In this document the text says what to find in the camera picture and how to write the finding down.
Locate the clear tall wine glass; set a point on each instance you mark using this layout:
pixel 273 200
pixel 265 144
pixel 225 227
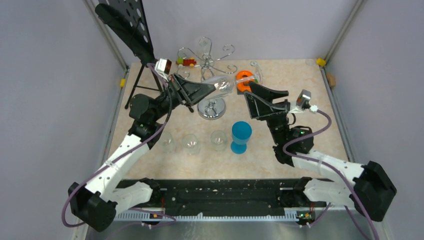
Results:
pixel 204 47

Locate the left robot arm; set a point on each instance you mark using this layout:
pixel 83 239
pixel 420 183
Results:
pixel 98 200

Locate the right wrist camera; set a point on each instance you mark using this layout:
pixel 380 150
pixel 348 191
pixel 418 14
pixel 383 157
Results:
pixel 303 104

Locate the clear smooth wine glass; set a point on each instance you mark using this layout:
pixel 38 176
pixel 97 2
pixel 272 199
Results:
pixel 224 84

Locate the clear ribbed wine glass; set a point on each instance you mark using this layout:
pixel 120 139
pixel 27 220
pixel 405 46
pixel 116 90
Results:
pixel 191 144
pixel 167 142
pixel 218 140

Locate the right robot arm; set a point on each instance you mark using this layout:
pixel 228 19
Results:
pixel 364 187

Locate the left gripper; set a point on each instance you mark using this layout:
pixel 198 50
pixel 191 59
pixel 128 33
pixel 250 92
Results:
pixel 191 92

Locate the black music stand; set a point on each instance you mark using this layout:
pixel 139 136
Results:
pixel 126 18

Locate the orange toy block piece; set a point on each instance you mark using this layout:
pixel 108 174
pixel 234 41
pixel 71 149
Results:
pixel 243 78

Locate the chrome wine glass rack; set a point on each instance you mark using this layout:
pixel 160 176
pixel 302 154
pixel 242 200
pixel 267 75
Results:
pixel 211 109

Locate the blue wine glass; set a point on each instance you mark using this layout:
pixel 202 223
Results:
pixel 241 132

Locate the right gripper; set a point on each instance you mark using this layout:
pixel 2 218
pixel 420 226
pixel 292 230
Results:
pixel 261 106

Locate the yellow corner clip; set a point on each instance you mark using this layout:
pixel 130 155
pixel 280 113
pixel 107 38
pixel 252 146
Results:
pixel 320 62

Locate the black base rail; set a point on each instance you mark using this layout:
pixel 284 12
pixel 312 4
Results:
pixel 227 197

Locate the red yellow toy car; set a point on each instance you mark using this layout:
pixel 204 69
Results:
pixel 190 62

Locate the yellow side clip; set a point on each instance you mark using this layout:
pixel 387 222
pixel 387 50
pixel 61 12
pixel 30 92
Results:
pixel 122 82

